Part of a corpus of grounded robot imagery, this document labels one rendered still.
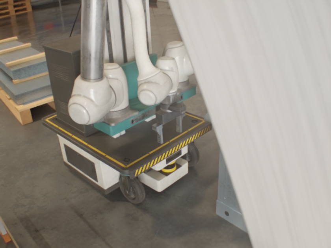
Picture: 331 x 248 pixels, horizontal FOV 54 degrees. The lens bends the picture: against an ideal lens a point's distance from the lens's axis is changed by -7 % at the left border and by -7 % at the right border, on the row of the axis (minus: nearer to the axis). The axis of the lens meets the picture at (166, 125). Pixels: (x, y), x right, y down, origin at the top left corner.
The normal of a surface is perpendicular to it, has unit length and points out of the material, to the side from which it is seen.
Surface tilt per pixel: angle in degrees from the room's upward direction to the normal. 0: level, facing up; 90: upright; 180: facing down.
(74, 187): 0
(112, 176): 90
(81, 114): 97
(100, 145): 0
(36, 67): 90
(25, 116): 90
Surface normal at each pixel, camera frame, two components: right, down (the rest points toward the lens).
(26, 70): 0.62, 0.34
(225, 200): -0.74, 0.35
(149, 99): -0.28, 0.58
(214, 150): -0.05, -0.88
